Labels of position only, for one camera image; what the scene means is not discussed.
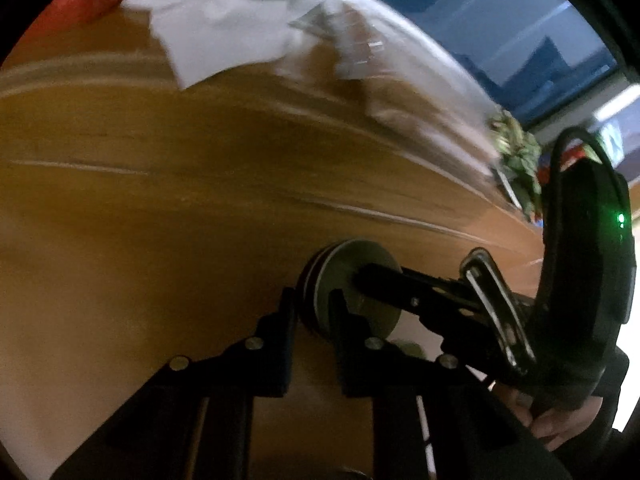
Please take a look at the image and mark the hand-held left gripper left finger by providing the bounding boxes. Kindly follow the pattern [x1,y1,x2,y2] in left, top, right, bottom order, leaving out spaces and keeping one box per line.
[50,286,302,480]

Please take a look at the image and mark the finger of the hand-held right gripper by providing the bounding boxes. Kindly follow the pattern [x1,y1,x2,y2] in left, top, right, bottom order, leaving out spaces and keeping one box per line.
[354,261,506,382]

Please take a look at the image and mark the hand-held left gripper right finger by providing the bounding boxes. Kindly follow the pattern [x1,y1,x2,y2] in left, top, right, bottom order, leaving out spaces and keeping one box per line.
[327,289,573,480]

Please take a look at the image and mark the grey ceramic plate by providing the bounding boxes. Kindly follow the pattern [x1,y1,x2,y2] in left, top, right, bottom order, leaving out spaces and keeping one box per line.
[296,242,337,333]
[320,239,402,347]

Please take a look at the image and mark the person's right forearm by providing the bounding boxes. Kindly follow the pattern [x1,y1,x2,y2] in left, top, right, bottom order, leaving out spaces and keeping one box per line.
[582,347,632,443]

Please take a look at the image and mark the person's right hand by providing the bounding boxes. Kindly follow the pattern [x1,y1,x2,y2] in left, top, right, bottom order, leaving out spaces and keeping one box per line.
[492,379,608,453]

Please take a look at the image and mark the potted green plant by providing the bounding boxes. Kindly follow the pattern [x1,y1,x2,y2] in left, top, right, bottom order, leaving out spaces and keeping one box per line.
[486,109,546,223]

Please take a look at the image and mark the glass window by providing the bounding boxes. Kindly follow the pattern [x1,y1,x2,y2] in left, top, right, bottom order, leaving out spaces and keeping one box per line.
[305,0,623,133]

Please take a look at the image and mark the white cloth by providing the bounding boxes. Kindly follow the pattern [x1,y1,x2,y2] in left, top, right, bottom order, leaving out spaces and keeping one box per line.
[121,0,303,92]

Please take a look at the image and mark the black cable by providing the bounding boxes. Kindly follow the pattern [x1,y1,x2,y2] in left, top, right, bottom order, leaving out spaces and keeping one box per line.
[549,126,617,196]

